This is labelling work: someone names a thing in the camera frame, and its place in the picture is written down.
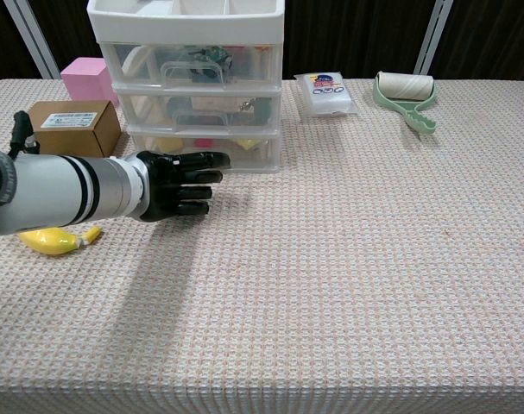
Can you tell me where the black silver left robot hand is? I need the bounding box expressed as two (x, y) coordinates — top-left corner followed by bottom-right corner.
(136, 150), (231, 223)

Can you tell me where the clear plastic drawer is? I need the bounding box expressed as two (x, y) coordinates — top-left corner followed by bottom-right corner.
(127, 124), (282, 174)

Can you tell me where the clear drawer with green toy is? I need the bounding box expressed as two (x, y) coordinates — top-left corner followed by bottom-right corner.
(99, 41), (284, 90)

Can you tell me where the yellow sponge block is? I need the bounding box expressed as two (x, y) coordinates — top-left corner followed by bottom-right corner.
(151, 135), (181, 153)

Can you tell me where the brown cardboard box with label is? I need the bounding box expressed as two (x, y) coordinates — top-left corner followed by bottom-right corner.
(27, 100), (123, 159)

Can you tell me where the teal block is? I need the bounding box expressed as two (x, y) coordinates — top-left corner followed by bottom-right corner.
(256, 97), (275, 121)

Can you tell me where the green black toy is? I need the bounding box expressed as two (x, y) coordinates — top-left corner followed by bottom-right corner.
(186, 46), (229, 84)

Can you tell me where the yellow banana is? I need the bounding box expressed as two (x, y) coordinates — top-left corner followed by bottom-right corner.
(18, 225), (102, 257)

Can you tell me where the pink cube block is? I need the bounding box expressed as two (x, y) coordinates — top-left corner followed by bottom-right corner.
(60, 58), (118, 109)

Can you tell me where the beige waffle tablecloth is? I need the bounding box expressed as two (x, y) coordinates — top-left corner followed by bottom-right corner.
(0, 78), (524, 414)

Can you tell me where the white sponge in plastic pack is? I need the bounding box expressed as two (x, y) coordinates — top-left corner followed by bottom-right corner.
(294, 72), (358, 118)

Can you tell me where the green lint roller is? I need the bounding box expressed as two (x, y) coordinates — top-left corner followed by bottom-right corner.
(373, 70), (439, 136)

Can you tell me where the clear drawer with key ring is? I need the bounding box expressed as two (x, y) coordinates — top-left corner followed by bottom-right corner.
(113, 81), (283, 133)

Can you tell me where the white plastic organizer frame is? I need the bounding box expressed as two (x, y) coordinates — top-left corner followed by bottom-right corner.
(86, 0), (286, 174)

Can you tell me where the white metal frame post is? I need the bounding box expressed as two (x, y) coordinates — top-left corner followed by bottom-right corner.
(3, 0), (60, 80)
(414, 0), (454, 79)

